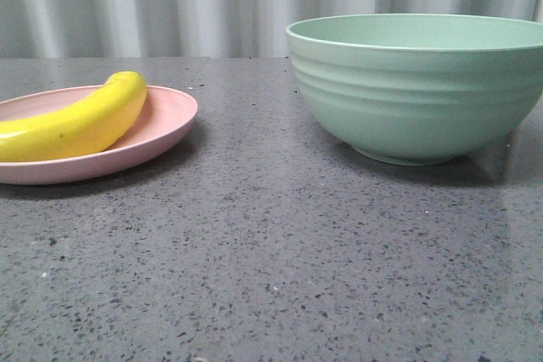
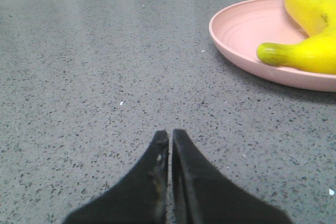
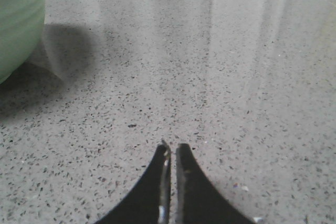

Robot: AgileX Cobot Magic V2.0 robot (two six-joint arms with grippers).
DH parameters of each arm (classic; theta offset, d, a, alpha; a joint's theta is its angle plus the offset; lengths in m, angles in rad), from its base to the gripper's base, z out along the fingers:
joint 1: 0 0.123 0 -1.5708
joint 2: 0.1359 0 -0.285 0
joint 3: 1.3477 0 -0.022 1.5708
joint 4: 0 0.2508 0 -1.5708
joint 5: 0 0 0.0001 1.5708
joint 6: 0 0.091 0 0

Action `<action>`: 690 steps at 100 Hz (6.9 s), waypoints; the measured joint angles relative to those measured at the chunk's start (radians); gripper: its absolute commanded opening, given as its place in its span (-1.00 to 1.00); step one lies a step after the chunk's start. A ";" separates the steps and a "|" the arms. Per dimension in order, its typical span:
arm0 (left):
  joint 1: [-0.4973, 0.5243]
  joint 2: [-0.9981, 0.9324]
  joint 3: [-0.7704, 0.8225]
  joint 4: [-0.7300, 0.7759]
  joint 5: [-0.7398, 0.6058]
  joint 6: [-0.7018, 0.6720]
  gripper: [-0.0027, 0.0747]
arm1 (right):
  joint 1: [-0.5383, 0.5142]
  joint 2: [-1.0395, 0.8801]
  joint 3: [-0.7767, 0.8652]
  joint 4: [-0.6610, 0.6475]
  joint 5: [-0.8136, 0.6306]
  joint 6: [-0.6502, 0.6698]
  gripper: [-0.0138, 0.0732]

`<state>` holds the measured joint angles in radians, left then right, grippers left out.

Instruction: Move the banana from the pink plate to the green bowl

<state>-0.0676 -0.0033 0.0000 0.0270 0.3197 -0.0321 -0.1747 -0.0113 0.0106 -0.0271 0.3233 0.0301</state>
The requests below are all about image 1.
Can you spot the pink plate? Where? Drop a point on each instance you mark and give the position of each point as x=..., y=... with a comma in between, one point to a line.
x=166, y=118

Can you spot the green ribbed bowl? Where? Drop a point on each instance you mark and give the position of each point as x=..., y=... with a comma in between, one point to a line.
x=417, y=89

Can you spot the yellow banana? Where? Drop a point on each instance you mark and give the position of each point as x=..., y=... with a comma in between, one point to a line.
x=87, y=126

